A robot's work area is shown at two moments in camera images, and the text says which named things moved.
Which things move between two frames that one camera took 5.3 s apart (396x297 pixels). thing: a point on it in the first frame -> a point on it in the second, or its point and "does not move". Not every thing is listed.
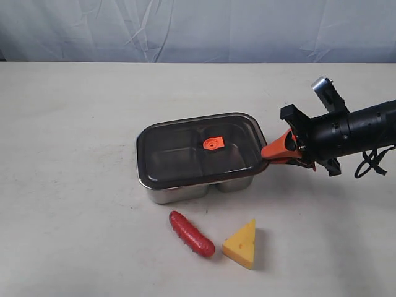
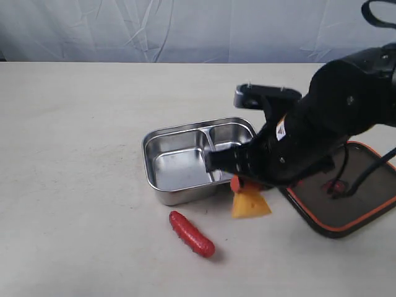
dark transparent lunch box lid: (192, 150) -> (339, 217)
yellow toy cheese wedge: (240, 247) -> (248, 203)
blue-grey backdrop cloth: (198, 31) does not move
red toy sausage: (196, 241) does not move
